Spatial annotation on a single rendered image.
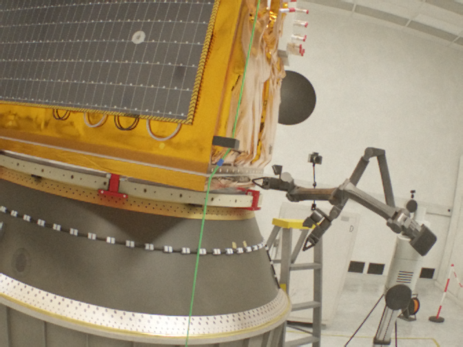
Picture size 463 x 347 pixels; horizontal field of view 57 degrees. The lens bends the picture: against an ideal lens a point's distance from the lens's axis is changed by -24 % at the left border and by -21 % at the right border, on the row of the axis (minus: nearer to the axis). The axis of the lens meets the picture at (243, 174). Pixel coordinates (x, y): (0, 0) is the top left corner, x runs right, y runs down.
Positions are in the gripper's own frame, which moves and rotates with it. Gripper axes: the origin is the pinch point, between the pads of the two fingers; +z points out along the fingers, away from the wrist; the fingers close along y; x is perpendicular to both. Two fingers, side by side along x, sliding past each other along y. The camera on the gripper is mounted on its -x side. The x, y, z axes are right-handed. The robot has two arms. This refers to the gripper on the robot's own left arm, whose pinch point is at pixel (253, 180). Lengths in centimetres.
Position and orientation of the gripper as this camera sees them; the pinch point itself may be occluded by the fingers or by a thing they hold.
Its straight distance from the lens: 289.8
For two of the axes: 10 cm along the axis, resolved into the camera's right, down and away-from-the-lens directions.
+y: -1.2, 0.0, -9.9
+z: -9.8, -1.7, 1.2
